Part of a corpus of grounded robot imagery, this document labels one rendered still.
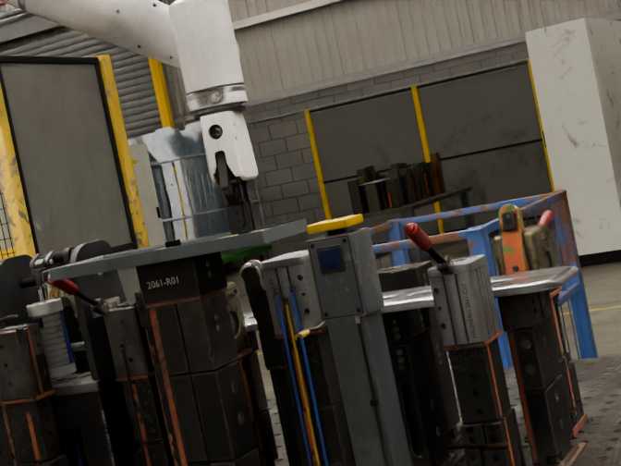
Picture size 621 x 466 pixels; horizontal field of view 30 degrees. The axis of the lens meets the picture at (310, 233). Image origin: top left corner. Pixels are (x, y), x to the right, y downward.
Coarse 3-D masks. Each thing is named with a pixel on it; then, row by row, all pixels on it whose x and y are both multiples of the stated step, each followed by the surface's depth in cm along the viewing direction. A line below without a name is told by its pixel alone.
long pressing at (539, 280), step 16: (528, 272) 188; (544, 272) 184; (560, 272) 180; (576, 272) 182; (416, 288) 197; (496, 288) 175; (512, 288) 174; (528, 288) 173; (544, 288) 172; (384, 304) 183; (400, 304) 182; (416, 304) 181; (432, 304) 180
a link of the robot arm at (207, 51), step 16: (192, 0) 159; (208, 0) 160; (224, 0) 162; (176, 16) 161; (192, 16) 159; (208, 16) 160; (224, 16) 161; (176, 32) 162; (192, 32) 160; (208, 32) 160; (224, 32) 161; (192, 48) 160; (208, 48) 160; (224, 48) 160; (192, 64) 160; (208, 64) 160; (224, 64) 160; (192, 80) 161; (208, 80) 160; (224, 80) 160; (240, 80) 162
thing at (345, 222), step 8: (352, 216) 157; (360, 216) 159; (312, 224) 157; (320, 224) 156; (328, 224) 155; (336, 224) 155; (344, 224) 154; (352, 224) 156; (312, 232) 156; (328, 232) 158; (336, 232) 157; (344, 232) 157
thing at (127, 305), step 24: (120, 312) 187; (120, 336) 187; (144, 336) 187; (120, 360) 188; (144, 360) 186; (144, 384) 188; (144, 408) 188; (144, 432) 189; (144, 456) 188; (168, 456) 188
